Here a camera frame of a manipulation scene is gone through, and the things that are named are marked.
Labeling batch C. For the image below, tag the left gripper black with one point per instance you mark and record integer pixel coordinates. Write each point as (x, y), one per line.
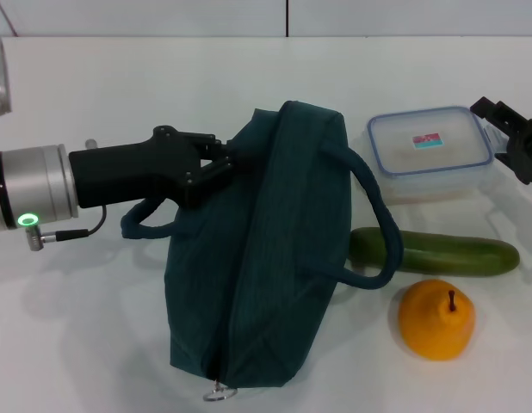
(119, 172)

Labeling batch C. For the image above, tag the orange pear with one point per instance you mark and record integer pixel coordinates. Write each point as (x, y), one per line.
(434, 327)

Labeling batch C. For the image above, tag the clear blue-rimmed food container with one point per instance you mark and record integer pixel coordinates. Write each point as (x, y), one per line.
(429, 159)

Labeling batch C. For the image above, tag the dark teal insulated bag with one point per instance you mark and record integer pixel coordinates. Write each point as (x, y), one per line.
(266, 249)

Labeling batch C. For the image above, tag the green cucumber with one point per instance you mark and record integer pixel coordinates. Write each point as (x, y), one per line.
(459, 256)

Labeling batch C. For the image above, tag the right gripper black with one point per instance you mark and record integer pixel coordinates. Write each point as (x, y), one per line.
(528, 150)

